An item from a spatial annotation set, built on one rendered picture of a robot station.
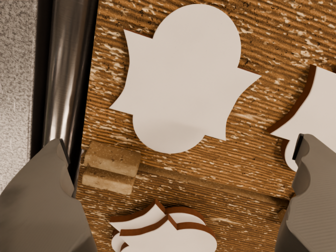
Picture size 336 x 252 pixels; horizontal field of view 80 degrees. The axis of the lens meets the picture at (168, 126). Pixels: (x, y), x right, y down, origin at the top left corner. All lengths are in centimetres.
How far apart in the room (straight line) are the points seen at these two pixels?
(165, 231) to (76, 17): 26
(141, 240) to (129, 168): 12
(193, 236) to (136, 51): 24
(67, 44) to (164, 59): 10
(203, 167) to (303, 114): 12
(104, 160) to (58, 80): 10
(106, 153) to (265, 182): 20
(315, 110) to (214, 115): 10
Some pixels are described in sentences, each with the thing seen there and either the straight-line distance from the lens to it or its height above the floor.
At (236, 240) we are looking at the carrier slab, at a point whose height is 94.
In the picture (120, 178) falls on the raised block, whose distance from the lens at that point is 25.
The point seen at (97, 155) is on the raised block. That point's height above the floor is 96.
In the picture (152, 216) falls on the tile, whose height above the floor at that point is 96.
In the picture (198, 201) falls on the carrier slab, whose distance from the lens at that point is 30.
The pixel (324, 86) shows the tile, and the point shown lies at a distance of 24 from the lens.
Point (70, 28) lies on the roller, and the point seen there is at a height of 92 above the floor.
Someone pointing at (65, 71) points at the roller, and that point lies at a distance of 24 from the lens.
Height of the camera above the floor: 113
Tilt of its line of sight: 60 degrees down
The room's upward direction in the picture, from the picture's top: 178 degrees counter-clockwise
